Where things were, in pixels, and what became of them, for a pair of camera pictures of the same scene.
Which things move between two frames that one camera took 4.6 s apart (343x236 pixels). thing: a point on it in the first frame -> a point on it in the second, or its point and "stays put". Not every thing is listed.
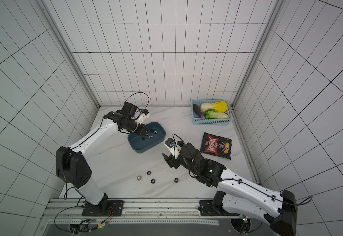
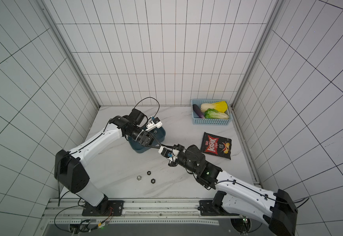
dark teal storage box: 139,143 stays put
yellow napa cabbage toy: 221,106 stays put
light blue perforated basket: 211,111 stays put
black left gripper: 142,128 -> 147,139
